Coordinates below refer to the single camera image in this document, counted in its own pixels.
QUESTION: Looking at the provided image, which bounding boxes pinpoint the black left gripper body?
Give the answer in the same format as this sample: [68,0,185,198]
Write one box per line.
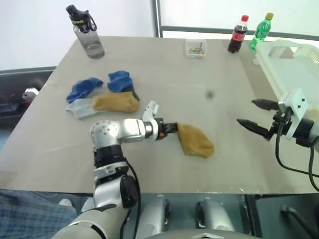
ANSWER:
[155,118,173,141]

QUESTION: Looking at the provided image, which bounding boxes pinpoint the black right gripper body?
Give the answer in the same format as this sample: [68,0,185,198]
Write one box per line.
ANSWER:
[265,106,293,143]

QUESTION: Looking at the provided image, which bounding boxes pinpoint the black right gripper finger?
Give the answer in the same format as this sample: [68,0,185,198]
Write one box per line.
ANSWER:
[251,98,280,112]
[236,118,271,138]

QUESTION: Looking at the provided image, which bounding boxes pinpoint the mustard yellow sock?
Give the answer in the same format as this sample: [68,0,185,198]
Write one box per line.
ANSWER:
[176,123,215,159]
[90,91,141,114]

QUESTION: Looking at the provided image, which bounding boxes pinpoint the white plastic basket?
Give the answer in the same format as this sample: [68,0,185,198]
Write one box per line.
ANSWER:
[253,39,319,119]

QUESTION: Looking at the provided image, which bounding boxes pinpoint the dark green sock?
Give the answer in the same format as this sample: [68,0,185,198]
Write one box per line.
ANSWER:
[124,84,141,102]

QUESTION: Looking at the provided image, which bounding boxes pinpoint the royal blue sock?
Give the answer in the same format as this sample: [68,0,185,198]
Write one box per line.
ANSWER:
[65,77,104,104]
[107,70,135,93]

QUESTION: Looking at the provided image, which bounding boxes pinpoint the light grey-blue sock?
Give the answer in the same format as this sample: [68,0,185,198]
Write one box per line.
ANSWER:
[65,98,101,120]

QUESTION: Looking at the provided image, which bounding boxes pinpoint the green soda bottle yellow cap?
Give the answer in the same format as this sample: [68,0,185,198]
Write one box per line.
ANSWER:
[249,12,275,51]

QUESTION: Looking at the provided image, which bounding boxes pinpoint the cola bottle red cap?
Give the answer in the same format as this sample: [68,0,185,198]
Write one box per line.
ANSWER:
[227,14,250,54]

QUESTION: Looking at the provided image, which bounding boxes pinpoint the small clear plastic box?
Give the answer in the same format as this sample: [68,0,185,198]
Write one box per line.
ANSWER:
[184,38,208,60]

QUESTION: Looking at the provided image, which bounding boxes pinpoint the black table leg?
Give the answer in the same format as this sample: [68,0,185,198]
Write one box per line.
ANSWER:
[243,194,264,239]

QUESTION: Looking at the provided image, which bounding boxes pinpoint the black chair base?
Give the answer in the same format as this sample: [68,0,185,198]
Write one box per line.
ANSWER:
[279,203,319,239]

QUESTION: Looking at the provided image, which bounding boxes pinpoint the grey robot torso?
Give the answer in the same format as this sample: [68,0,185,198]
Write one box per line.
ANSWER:
[146,228,261,239]

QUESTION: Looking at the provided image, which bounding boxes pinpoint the clear sports water bottle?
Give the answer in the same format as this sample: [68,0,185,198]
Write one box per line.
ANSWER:
[65,4,106,60]

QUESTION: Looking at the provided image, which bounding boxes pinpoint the red and white object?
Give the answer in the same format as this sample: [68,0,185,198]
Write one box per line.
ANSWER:
[22,86,40,101]

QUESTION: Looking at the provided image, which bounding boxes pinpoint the blue plaid trouser leg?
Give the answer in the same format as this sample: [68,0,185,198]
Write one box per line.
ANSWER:
[0,190,78,239]

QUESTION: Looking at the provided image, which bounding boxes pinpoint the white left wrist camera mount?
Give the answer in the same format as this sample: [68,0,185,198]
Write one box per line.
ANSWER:
[141,100,160,123]

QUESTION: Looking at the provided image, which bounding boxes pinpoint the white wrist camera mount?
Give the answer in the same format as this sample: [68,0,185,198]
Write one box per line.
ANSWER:
[277,88,308,141]
[141,100,160,123]

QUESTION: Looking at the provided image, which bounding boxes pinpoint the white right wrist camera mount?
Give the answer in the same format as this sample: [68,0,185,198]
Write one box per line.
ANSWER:
[277,88,308,141]

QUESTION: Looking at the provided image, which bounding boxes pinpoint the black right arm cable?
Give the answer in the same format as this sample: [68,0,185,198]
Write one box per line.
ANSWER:
[275,112,319,193]

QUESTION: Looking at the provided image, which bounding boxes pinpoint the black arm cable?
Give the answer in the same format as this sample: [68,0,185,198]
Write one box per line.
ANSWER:
[119,158,142,239]
[275,112,319,193]

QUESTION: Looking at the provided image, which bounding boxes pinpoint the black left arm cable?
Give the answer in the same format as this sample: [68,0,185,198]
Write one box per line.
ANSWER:
[119,158,142,239]

